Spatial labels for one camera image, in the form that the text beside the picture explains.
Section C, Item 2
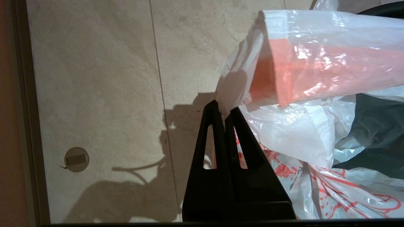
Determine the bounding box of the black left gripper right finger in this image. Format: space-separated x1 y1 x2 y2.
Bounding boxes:
225 107 291 205

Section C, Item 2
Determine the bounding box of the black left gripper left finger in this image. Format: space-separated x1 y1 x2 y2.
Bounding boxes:
182 100 235 205

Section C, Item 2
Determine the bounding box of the white plastic bag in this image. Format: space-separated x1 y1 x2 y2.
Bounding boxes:
211 9 404 220

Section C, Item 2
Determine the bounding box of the black round trash bin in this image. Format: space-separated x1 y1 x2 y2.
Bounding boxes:
333 0 404 180

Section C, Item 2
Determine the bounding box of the round metal floor drain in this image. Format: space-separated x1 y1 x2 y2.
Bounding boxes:
60 147 90 173

